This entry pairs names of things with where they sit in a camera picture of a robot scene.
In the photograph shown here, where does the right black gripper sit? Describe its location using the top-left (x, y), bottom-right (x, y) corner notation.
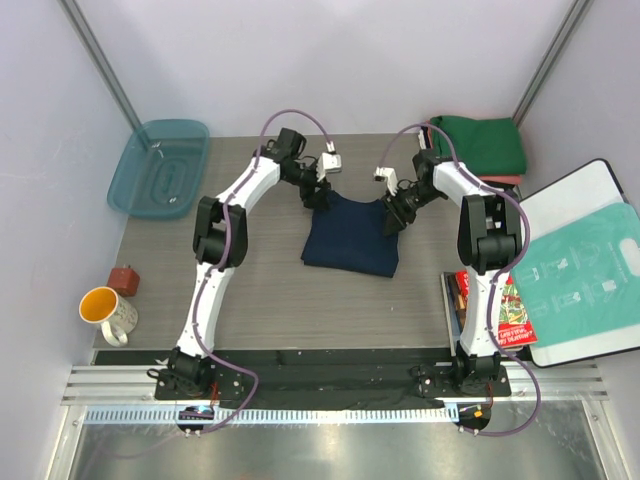
top-left (380, 183), bottom-right (443, 237)

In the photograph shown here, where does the navy blue t shirt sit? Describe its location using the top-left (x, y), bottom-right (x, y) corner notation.
top-left (301, 191), bottom-right (399, 278)

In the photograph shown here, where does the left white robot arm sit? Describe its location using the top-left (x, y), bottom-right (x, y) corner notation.
top-left (156, 128), bottom-right (341, 399)

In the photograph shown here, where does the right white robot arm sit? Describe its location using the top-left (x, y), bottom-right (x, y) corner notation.
top-left (374, 150), bottom-right (528, 395)

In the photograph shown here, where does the white folded t shirt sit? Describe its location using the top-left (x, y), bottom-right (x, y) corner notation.
top-left (418, 127), bottom-right (432, 150)

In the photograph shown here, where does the green folded t shirt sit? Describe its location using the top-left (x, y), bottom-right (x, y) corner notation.
top-left (429, 115), bottom-right (527, 176)

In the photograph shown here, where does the pink folded t shirt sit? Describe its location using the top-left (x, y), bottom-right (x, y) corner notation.
top-left (480, 175), bottom-right (522, 188)

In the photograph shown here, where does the teal plastic bin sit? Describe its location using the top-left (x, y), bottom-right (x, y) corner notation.
top-left (107, 119), bottom-right (210, 220)

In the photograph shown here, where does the red treehouse book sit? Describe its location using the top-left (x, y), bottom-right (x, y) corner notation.
top-left (446, 271), bottom-right (537, 351)

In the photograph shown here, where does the white board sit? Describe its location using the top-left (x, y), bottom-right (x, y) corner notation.
top-left (521, 159), bottom-right (639, 367)

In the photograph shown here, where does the red brown block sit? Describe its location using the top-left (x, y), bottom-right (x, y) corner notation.
top-left (107, 265), bottom-right (140, 297)

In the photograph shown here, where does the white orange mug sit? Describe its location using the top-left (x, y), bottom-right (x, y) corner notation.
top-left (78, 286), bottom-right (139, 348)

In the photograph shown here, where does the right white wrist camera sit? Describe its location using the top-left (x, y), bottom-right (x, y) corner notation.
top-left (373, 166), bottom-right (398, 197)

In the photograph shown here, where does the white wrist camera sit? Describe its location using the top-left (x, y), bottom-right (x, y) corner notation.
top-left (373, 166), bottom-right (398, 197)
top-left (316, 141), bottom-right (342, 181)

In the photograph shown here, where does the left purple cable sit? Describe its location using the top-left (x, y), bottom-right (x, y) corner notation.
top-left (191, 108), bottom-right (337, 434)

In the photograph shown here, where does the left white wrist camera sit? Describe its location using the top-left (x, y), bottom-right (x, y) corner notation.
top-left (316, 141), bottom-right (342, 181)

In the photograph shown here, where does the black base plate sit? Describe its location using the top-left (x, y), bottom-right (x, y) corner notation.
top-left (95, 348), bottom-right (511, 409)

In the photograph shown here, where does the aluminium rail frame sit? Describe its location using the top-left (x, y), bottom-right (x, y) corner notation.
top-left (47, 351), bottom-right (630, 479)

